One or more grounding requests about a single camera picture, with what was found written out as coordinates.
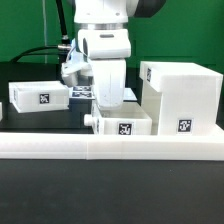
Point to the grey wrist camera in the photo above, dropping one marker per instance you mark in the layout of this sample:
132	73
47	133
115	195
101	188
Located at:
72	66

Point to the white L-shaped fence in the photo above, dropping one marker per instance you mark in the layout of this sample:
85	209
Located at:
112	147

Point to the white drawer cabinet box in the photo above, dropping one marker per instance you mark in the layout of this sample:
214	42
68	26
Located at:
181	98

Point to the white front drawer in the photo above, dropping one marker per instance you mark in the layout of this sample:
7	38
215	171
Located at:
130	119

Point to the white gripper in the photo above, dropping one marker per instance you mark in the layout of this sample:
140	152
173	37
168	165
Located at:
106	51

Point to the white drawer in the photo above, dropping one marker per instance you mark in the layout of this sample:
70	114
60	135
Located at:
38	96
130	119

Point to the marker tag sheet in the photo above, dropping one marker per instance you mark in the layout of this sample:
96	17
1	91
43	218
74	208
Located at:
86	93

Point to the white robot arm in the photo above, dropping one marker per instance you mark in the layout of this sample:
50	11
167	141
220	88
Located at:
112	14

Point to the white rear drawer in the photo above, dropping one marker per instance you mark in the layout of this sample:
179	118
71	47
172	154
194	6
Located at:
38	96

